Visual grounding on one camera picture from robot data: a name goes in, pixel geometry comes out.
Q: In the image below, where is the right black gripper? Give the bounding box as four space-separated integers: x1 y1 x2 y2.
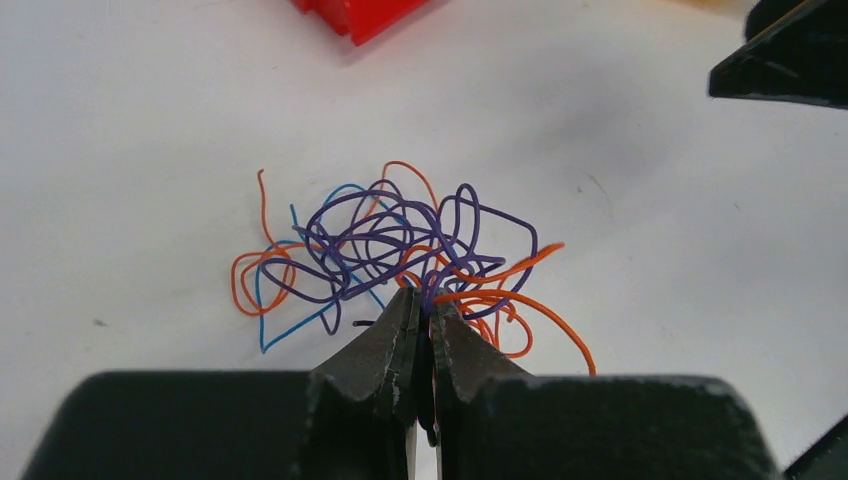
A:
708 0 847 110

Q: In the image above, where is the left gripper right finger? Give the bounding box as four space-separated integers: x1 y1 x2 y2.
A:
430 307 529 479

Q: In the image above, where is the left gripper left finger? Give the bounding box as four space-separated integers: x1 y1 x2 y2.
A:
311 288 420 479

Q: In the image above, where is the orange purple wire bundle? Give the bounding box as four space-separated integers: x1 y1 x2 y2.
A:
230 160 598 378

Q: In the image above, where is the red plastic bin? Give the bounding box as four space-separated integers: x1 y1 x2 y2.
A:
292 0 428 46

